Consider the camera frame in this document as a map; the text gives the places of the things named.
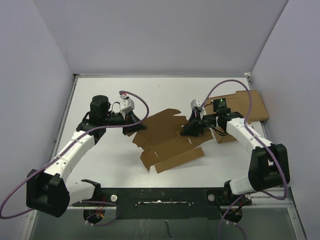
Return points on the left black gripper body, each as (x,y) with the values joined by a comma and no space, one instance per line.
(116,119)

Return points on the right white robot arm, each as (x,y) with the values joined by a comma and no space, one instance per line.
(268,167)

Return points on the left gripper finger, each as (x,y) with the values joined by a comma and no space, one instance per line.
(128,131)
(134,120)

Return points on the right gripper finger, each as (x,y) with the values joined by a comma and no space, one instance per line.
(192,129)
(195,118)

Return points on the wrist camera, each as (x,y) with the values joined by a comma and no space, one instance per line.
(127,105)
(196,105)

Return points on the brown cardboard box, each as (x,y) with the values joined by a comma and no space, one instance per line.
(163,146)

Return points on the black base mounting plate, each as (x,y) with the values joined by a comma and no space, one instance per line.
(175,203)

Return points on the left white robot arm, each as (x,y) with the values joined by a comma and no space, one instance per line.
(46,189)

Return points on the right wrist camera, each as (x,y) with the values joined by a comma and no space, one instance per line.
(196,105)

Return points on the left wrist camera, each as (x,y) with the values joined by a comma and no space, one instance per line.
(127,105)

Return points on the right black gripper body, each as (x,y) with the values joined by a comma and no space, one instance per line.
(208,121)

